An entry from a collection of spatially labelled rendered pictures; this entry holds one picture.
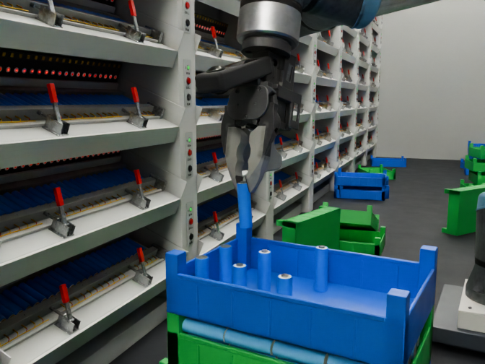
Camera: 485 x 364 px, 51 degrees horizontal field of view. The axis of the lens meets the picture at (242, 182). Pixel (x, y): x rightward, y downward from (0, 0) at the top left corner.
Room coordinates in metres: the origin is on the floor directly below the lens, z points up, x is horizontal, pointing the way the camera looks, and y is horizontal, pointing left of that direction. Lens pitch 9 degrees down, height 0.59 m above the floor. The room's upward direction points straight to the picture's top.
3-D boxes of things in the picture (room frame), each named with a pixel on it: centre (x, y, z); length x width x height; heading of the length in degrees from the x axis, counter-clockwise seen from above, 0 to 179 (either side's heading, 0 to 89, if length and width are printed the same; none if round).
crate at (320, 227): (1.72, -0.24, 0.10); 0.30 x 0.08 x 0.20; 141
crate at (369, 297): (0.63, -0.08, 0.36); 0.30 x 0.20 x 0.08; 61
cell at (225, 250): (0.69, 0.02, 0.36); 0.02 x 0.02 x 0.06
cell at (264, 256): (0.67, -0.03, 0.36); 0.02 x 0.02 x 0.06
